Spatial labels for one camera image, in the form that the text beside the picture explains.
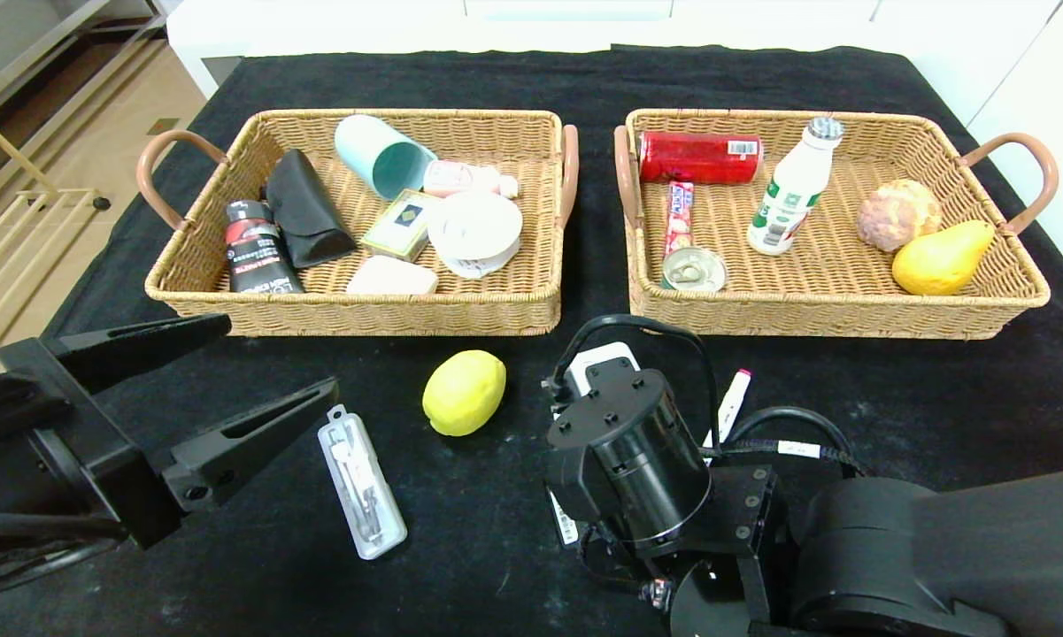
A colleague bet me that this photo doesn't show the wooden wheeled rack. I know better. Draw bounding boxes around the wooden wheeled rack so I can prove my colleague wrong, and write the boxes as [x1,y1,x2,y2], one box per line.
[0,102,114,368]

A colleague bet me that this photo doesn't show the red soda can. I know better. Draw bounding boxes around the red soda can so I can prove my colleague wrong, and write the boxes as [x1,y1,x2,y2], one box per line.
[638,131,765,187]

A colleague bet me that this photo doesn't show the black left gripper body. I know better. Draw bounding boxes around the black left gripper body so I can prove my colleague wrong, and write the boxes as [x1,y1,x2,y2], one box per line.
[0,336,183,551]

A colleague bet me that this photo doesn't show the white soap bar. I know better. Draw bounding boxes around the white soap bar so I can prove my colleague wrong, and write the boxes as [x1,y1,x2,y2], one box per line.
[346,256,440,296]

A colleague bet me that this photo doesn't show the tin can with pull tab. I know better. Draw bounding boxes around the tin can with pull tab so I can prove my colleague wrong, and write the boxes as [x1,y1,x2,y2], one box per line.
[661,246,728,293]

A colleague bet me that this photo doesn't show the teal plastic cup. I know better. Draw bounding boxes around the teal plastic cup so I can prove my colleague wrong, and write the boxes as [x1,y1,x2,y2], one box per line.
[333,113,440,202]

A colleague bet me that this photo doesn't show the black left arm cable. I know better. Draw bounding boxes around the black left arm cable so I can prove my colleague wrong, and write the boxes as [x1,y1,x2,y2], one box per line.
[0,509,132,609]

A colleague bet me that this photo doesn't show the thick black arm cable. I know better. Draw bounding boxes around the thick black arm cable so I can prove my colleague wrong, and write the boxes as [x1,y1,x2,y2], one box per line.
[717,405,862,484]

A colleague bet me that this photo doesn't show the clear compass case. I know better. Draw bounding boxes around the clear compass case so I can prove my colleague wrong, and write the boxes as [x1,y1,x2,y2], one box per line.
[317,404,409,561]

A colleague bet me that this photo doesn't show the thin black camera cable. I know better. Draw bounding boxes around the thin black camera cable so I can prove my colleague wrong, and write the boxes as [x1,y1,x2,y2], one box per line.
[544,314,723,454]

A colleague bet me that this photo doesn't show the brown bread roll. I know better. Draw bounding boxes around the brown bread roll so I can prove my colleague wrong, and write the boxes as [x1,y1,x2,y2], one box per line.
[856,179,944,254]

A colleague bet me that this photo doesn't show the wicker basket holding toiletries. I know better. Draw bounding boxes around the wicker basket holding toiletries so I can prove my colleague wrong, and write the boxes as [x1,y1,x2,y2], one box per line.
[136,109,581,338]

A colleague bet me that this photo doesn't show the black glasses case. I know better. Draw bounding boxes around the black glasses case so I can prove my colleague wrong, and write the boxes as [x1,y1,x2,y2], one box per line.
[265,149,358,270]

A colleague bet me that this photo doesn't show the white milk drink bottle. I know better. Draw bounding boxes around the white milk drink bottle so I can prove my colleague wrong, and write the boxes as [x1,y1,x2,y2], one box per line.
[747,116,846,257]

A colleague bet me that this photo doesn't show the wicker basket holding food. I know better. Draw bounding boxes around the wicker basket holding food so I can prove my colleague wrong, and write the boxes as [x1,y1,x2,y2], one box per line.
[613,109,1060,341]

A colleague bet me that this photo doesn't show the black table cloth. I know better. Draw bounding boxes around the black table cloth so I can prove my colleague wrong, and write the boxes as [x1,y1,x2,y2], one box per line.
[0,44,1063,637]

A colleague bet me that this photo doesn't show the black facial cleanser tube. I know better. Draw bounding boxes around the black facial cleanser tube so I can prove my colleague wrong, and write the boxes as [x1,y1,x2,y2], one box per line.
[225,200,306,295]

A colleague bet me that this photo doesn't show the pink lotion bottle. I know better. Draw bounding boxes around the pink lotion bottle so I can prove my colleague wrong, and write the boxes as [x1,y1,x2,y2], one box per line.
[423,160,520,201]

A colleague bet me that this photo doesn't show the white cabinet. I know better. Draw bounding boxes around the white cabinet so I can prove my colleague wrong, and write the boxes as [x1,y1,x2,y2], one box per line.
[876,0,1063,298]

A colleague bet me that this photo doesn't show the grey metal shelf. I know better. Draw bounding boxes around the grey metal shelf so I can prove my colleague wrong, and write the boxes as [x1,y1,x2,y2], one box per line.
[0,0,169,116]

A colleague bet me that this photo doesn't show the white low table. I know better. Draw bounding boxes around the white low table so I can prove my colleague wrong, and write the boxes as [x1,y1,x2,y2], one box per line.
[166,0,930,101]

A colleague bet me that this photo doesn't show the white pink marker pen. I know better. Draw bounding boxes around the white pink marker pen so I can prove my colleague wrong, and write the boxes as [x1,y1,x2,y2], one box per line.
[704,369,753,463]

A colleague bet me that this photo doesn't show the yellow lemon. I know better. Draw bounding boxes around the yellow lemon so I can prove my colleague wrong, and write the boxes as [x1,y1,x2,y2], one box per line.
[421,349,507,438]

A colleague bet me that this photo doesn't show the green gold card box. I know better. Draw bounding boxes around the green gold card box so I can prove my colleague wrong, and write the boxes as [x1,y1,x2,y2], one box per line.
[360,189,443,264]

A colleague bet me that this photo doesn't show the yellow pear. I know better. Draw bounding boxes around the yellow pear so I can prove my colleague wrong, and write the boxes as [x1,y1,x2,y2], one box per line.
[890,219,997,297]

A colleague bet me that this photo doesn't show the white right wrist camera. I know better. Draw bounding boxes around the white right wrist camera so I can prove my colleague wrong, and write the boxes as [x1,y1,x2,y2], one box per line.
[570,342,640,396]

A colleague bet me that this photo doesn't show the white round container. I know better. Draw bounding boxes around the white round container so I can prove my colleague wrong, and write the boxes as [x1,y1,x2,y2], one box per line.
[427,190,525,280]

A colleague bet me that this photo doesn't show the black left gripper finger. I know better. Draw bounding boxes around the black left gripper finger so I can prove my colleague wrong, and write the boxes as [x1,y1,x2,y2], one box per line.
[162,376,340,513]
[45,312,233,395]

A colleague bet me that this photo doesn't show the red chewy candy stick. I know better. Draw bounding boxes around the red chewy candy stick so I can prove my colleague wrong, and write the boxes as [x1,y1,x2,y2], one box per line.
[664,181,697,257]

